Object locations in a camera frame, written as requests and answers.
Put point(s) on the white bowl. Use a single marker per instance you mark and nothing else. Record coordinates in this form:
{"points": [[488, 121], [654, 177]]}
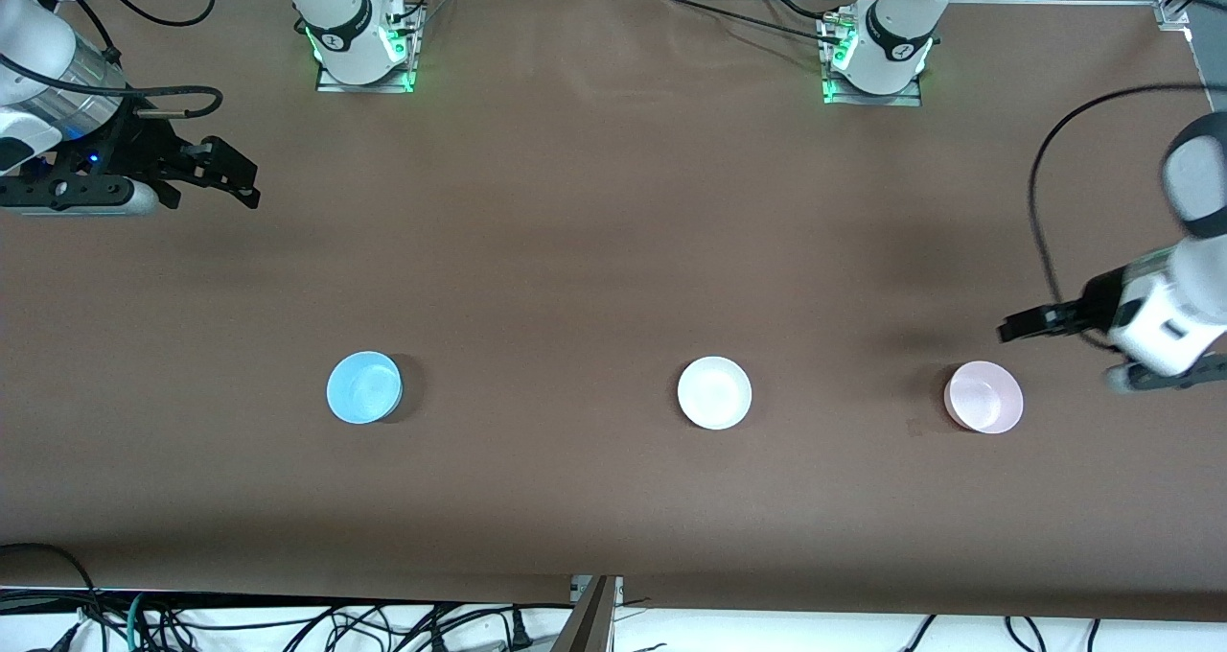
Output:
{"points": [[714, 393]]}

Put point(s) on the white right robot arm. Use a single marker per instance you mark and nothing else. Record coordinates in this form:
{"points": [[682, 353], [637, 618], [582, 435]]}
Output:
{"points": [[335, 10]]}

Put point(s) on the pink bowl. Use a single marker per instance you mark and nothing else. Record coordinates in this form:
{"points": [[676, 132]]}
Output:
{"points": [[985, 398]]}

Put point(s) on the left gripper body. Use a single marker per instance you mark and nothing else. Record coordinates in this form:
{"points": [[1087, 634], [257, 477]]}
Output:
{"points": [[1096, 309]]}

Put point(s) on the black power plug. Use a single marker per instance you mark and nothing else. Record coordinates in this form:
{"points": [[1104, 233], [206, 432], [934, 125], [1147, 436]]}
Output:
{"points": [[519, 630]]}

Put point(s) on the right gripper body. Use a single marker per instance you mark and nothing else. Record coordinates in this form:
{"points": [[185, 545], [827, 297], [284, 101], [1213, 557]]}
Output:
{"points": [[131, 143]]}

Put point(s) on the aluminium frame profile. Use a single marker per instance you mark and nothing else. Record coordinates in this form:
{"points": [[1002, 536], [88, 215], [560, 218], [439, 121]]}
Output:
{"points": [[596, 623]]}

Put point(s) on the brown table cover sheet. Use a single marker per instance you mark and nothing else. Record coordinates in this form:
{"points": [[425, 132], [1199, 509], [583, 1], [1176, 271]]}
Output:
{"points": [[575, 249]]}

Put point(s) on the blue bowl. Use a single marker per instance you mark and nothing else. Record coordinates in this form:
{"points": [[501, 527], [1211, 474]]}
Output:
{"points": [[362, 388]]}

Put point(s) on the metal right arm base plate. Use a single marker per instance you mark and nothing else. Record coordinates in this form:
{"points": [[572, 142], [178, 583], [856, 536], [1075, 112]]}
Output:
{"points": [[369, 87]]}

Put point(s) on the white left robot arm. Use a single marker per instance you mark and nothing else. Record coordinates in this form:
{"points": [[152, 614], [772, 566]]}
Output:
{"points": [[901, 19]]}

